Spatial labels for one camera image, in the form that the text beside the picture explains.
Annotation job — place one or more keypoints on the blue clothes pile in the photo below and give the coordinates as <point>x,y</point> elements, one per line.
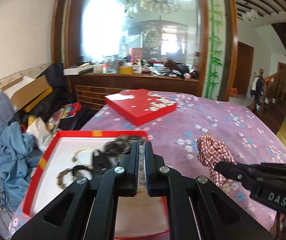
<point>18,157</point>

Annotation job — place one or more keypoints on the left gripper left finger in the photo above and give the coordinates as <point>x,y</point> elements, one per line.
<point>87,208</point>

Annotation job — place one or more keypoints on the leopard print scrunchie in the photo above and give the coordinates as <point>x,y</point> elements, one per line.
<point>65,178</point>

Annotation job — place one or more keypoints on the dark grey mesh scrunchie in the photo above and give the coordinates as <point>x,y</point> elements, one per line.
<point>121,145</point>

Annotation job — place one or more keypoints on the wooden stair railing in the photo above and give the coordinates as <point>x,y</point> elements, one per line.
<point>270,93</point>

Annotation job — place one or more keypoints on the purple floral bedspread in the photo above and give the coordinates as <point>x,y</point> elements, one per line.
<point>174,136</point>

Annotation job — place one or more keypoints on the red jewelry box tray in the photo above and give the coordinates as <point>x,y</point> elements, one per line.
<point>71,155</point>

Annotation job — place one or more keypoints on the wooden dresser counter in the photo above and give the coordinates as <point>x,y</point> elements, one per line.
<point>114,83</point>

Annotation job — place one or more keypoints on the cardboard box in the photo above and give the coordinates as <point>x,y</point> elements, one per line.
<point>24,89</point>

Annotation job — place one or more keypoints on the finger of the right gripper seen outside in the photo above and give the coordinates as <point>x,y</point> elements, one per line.
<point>246,174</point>

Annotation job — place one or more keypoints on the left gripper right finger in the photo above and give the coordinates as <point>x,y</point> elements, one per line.
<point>197,208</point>

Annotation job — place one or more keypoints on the brown wooden door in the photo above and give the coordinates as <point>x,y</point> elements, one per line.
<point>243,68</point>

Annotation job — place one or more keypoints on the red plaid scrunchie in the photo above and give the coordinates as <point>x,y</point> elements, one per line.
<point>211,152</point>

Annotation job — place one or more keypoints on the red floral box lid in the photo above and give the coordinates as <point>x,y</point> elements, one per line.
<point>140,106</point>

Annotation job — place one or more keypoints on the black claw hair clip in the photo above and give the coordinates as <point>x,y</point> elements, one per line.
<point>102,162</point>

